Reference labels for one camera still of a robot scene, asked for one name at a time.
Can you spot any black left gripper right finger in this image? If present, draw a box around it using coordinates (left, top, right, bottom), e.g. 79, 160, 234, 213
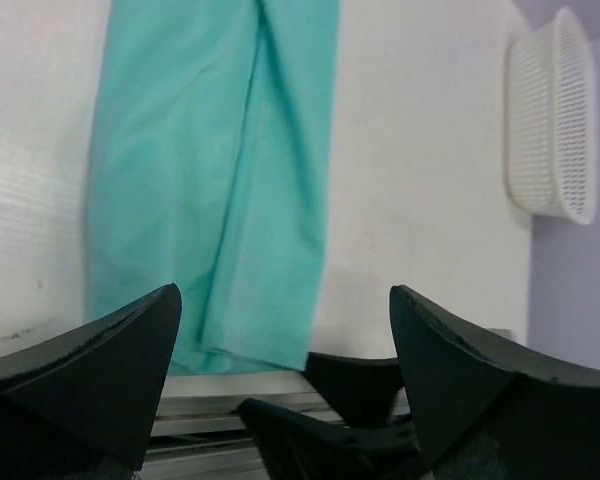
389, 285, 600, 479

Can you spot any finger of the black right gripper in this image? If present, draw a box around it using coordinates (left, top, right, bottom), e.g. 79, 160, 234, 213
302, 352, 404, 428
237, 398, 421, 480

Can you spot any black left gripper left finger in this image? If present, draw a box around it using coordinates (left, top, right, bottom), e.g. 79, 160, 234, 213
0, 284, 182, 479

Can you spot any mint green t-shirt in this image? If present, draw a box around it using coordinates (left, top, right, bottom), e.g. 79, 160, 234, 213
87, 1, 339, 375

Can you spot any white perforated plastic basket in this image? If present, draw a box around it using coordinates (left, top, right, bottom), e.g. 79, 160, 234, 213
505, 7, 597, 225

